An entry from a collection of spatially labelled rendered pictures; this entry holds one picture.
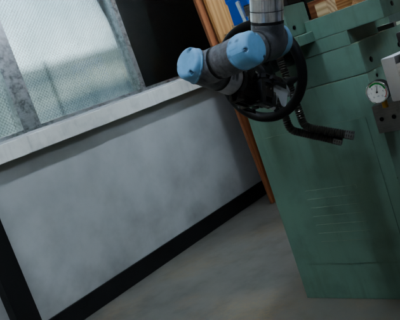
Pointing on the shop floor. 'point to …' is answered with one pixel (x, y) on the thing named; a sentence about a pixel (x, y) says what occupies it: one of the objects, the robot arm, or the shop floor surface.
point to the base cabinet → (344, 194)
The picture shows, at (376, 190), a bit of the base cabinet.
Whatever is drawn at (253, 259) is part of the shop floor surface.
